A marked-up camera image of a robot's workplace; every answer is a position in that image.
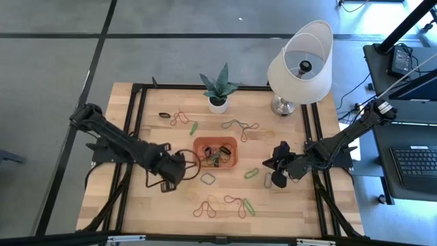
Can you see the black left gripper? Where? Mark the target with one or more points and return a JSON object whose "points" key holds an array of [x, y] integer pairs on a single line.
{"points": [[167, 167]]}

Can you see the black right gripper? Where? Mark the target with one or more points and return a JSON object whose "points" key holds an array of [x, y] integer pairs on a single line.
{"points": [[297, 167]]}

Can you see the green wide rubber band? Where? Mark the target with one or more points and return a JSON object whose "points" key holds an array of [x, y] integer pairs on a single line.
{"points": [[194, 128], [246, 176], [249, 207]]}

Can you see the orange plastic bin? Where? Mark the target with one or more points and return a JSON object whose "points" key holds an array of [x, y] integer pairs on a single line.
{"points": [[196, 141]]}

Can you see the black wide rubber band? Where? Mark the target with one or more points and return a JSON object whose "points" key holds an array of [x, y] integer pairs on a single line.
{"points": [[203, 150], [160, 115], [225, 152]]}

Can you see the green thin rubber band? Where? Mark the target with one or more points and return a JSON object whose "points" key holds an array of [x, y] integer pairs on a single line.
{"points": [[214, 160]]}

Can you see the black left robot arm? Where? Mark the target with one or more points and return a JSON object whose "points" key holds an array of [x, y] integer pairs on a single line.
{"points": [[112, 136]]}

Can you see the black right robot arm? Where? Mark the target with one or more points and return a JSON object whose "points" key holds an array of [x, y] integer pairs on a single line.
{"points": [[351, 131]]}

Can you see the blue thin rubber band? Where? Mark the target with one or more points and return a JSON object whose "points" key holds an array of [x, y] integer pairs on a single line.
{"points": [[235, 120]]}

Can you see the white shade silver table lamp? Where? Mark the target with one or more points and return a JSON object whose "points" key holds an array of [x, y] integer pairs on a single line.
{"points": [[300, 89]]}

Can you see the green plant in white pot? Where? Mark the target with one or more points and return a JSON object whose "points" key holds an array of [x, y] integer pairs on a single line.
{"points": [[218, 104]]}

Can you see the white power strip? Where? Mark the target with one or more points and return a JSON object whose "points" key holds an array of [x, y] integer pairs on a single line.
{"points": [[358, 108]]}

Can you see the black caster wheel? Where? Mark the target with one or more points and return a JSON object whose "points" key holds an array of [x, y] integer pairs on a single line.
{"points": [[381, 199]]}

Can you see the black desk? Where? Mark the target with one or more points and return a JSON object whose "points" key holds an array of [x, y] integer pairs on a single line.
{"points": [[379, 85]]}

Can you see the black keyboard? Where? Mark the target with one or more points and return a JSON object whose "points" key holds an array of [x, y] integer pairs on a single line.
{"points": [[416, 164]]}

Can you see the grey chair leg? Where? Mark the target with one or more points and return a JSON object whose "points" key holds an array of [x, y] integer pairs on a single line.
{"points": [[10, 156]]}

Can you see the black power adapter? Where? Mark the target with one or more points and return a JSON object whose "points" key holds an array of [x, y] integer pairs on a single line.
{"points": [[400, 61]]}

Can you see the black metal post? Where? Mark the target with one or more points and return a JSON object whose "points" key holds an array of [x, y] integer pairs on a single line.
{"points": [[406, 25]]}

